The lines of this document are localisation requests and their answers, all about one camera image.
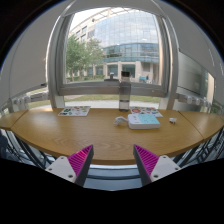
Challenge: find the glass office building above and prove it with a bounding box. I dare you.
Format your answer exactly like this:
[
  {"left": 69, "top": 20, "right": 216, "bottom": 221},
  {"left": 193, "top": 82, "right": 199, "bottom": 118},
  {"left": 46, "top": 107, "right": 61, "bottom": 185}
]
[{"left": 69, "top": 9, "right": 161, "bottom": 83}]

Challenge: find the clear bottle with dark cap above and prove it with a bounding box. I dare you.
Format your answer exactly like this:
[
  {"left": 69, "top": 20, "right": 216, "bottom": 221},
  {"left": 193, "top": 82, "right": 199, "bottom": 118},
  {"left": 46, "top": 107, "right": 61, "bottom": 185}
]
[{"left": 118, "top": 70, "right": 132, "bottom": 112}]

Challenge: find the grey rail with white sockets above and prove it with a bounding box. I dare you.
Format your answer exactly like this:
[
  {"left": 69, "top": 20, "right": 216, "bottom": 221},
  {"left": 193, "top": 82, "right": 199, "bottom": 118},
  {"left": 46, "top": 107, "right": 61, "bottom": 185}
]
[
  {"left": 11, "top": 91, "right": 49, "bottom": 106},
  {"left": 176, "top": 93, "right": 214, "bottom": 108}
]

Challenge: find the space-themed sticker sheet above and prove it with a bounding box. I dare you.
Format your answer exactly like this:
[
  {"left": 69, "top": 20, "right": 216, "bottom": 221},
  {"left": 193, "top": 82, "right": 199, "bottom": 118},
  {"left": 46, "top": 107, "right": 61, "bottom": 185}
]
[{"left": 129, "top": 106, "right": 164, "bottom": 118}]

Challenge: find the green tree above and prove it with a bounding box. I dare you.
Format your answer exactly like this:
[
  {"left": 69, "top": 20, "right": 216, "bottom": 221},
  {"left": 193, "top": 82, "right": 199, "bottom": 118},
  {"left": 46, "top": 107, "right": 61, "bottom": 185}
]
[{"left": 65, "top": 35, "right": 106, "bottom": 81}]

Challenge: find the grey window frame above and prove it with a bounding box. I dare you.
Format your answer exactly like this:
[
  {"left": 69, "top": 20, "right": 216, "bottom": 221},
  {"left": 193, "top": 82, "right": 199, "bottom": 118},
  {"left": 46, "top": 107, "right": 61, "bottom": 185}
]
[{"left": 46, "top": 6, "right": 181, "bottom": 109}]

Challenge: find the white power strip cable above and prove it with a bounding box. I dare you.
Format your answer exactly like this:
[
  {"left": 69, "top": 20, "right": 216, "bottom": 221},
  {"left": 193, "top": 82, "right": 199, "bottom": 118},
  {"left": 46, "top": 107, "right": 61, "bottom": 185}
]
[{"left": 113, "top": 116, "right": 130, "bottom": 127}]

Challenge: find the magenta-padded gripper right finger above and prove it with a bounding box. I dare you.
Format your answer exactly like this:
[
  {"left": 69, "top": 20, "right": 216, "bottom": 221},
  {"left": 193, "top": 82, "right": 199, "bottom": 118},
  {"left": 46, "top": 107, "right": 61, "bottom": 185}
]
[{"left": 132, "top": 143, "right": 182, "bottom": 187}]

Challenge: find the white and teal power strip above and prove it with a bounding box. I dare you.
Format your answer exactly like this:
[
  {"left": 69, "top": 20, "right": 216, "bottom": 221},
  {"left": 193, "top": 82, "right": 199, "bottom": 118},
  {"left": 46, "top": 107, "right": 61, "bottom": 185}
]
[{"left": 127, "top": 113, "right": 161, "bottom": 130}]

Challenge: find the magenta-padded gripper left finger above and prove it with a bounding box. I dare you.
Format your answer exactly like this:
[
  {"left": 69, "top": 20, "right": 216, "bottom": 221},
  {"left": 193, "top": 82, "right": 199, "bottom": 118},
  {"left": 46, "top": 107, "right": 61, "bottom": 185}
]
[{"left": 44, "top": 143, "right": 95, "bottom": 187}]

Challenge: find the colourful sticker sheet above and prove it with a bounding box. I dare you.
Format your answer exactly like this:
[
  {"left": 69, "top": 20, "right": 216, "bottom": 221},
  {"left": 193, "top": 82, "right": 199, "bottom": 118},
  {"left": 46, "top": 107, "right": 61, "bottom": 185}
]
[{"left": 57, "top": 105, "right": 92, "bottom": 117}]

